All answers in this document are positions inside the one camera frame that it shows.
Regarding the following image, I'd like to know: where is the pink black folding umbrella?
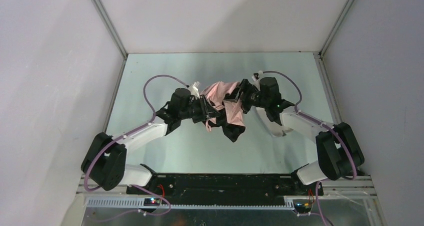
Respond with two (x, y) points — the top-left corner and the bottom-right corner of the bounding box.
(200, 81), (246, 142)

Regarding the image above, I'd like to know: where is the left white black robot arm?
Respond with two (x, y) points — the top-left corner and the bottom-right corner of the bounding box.
(81, 88), (220, 191)

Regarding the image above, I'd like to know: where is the open grey umbrella case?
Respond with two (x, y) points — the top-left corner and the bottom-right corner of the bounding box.
(256, 107), (293, 137)

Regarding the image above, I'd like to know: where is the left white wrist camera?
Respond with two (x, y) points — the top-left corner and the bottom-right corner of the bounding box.
(187, 81), (200, 99)

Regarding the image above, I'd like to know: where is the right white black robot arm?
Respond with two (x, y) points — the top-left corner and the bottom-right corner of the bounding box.
(224, 77), (365, 185)

